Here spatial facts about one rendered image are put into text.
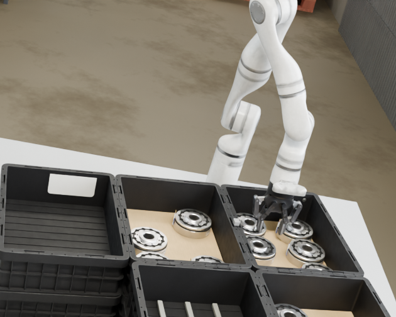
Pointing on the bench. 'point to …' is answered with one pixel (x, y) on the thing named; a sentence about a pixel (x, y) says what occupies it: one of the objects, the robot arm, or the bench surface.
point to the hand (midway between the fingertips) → (270, 228)
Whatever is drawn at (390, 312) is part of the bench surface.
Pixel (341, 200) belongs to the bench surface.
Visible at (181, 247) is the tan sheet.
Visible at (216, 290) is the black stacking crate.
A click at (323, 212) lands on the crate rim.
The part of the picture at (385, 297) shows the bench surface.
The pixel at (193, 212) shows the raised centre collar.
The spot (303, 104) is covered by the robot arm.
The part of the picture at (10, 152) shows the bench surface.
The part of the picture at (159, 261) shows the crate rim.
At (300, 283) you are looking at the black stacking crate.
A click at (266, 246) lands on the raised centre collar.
